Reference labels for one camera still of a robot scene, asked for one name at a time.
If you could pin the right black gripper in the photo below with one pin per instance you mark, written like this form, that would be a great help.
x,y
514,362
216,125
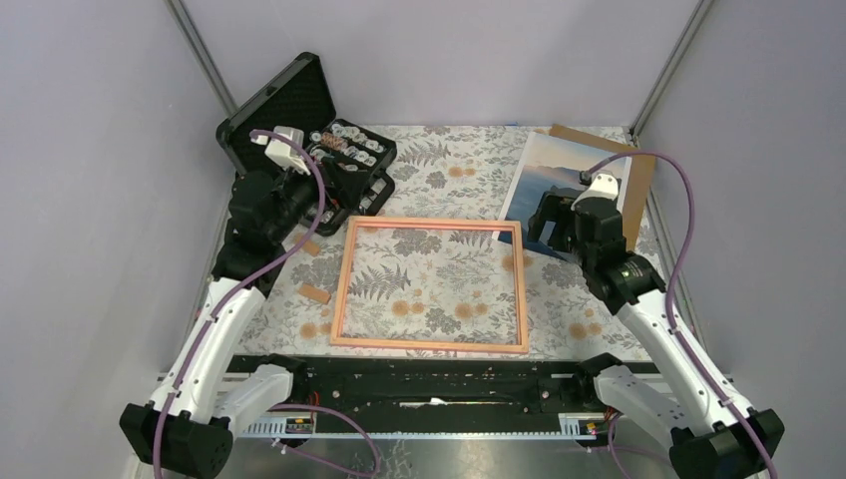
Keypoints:
x,y
550,209

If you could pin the black poker chip case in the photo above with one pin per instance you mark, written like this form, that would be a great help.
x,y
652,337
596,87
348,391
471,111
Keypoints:
x,y
355,181

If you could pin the small wooden block lower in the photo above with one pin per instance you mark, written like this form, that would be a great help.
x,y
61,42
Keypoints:
x,y
314,293

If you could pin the floral patterned table mat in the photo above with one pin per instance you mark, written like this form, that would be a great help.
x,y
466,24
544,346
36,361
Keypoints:
x,y
440,286

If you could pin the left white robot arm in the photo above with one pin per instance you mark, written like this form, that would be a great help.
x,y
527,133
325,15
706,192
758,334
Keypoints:
x,y
186,427

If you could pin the small wooden block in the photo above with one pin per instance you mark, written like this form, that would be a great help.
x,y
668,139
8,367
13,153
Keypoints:
x,y
310,247
314,293

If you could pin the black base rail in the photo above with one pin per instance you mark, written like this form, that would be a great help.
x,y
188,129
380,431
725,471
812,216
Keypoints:
x,y
436,396

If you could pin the small wooden block upper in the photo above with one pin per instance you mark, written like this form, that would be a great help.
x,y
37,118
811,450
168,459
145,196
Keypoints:
x,y
310,247

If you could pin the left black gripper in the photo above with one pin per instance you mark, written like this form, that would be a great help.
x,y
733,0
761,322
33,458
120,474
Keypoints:
x,y
307,179

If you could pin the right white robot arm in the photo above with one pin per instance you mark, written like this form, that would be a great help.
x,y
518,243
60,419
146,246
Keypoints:
x,y
709,429

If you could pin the seascape photo print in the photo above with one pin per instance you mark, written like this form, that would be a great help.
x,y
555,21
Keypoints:
x,y
551,166

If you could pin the orange chip stack rear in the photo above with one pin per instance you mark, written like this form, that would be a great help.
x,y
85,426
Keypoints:
x,y
333,142

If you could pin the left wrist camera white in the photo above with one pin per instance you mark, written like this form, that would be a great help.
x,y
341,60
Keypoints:
x,y
283,154

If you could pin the brown cardboard backing board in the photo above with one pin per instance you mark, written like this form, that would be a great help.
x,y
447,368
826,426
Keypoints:
x,y
637,171

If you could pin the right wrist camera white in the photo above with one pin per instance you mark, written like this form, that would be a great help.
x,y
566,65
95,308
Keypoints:
x,y
601,186

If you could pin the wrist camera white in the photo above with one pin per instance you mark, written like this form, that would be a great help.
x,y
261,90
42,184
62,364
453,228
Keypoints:
x,y
601,186
283,154

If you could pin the wooden picture frame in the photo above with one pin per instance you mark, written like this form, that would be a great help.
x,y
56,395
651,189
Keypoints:
x,y
522,344

